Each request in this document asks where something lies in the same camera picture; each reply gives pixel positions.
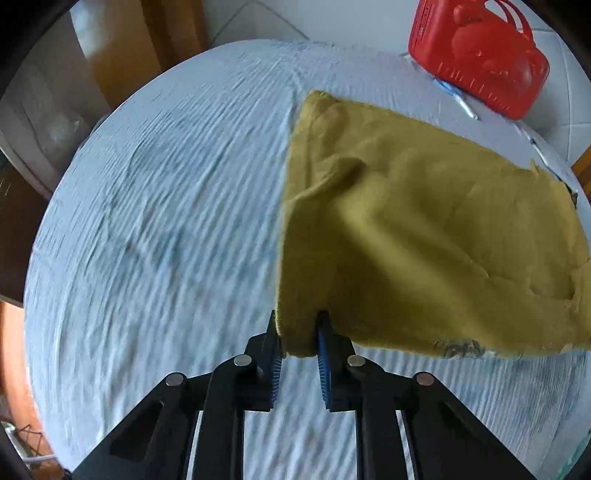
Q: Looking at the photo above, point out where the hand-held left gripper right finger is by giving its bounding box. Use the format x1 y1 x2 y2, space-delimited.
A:
315 310 539 480

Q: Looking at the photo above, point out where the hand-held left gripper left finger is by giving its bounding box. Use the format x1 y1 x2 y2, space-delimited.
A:
71 310 283 480

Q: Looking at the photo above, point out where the mustard yellow garment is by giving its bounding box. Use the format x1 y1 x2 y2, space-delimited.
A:
274 89 591 360

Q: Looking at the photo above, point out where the light blue printed bed sheet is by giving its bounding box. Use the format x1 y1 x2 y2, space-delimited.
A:
23 39 591 480

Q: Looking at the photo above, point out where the blue pen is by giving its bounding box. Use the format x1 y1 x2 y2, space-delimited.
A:
431 76 481 121

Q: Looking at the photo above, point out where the brown wooden furniture panel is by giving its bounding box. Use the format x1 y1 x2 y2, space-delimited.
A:
69 0 208 112
570 148 591 204

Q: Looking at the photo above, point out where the red plastic basket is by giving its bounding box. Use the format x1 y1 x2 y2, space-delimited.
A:
408 0 551 121

